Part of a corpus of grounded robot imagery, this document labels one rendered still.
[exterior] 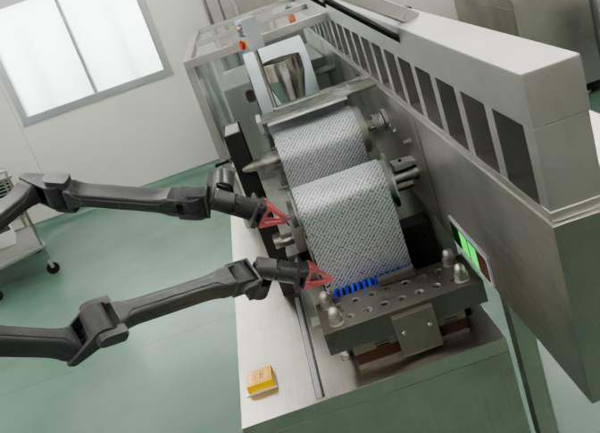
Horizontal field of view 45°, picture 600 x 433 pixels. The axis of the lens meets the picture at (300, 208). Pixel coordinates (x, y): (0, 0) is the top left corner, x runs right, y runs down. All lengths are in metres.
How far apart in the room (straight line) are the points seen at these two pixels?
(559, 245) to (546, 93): 0.21
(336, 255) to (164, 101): 5.66
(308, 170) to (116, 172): 5.69
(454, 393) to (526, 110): 0.99
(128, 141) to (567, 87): 6.73
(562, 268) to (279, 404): 0.94
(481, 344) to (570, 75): 0.93
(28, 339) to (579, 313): 1.05
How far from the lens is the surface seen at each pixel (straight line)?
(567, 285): 1.08
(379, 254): 1.90
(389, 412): 1.82
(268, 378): 1.88
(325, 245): 1.87
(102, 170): 7.66
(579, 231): 1.06
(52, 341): 1.63
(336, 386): 1.80
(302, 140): 2.03
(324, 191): 1.84
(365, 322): 1.75
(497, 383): 1.86
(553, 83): 0.99
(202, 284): 1.76
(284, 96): 2.50
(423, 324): 1.77
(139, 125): 7.49
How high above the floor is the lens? 1.90
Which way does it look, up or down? 20 degrees down
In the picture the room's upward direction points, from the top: 19 degrees counter-clockwise
